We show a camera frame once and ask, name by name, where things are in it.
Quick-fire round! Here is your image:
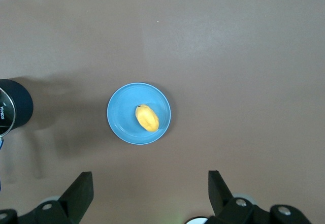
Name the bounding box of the black pot with blue handle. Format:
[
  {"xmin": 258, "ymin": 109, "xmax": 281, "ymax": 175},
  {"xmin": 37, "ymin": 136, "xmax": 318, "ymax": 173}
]
[{"xmin": 0, "ymin": 79, "xmax": 34, "ymax": 191}]

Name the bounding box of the blue round plate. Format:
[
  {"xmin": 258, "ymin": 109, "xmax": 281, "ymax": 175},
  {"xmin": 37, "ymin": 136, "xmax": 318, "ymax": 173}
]
[{"xmin": 106, "ymin": 82, "xmax": 172, "ymax": 145}]

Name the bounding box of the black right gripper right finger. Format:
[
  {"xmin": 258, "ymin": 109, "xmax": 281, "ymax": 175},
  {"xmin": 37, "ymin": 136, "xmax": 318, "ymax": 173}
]
[{"xmin": 208, "ymin": 170, "xmax": 313, "ymax": 224}]

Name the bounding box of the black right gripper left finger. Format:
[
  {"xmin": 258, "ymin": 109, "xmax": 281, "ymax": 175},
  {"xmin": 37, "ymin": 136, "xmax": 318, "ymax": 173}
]
[{"xmin": 0, "ymin": 171, "xmax": 94, "ymax": 224}]

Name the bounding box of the yellow potato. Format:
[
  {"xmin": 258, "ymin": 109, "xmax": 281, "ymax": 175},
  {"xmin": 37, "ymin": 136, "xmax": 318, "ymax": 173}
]
[{"xmin": 135, "ymin": 104, "xmax": 160, "ymax": 133}]

